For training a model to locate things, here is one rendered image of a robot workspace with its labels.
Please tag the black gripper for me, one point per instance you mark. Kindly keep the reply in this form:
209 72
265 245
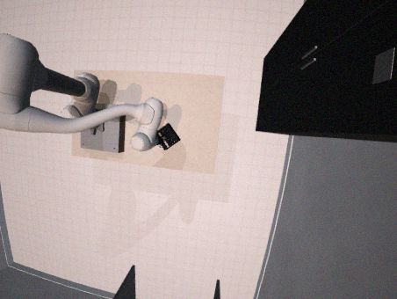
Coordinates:
160 143

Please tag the black lighting desk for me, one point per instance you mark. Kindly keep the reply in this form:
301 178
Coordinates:
168 132

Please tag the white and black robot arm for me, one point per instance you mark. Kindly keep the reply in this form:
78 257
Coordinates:
21 73

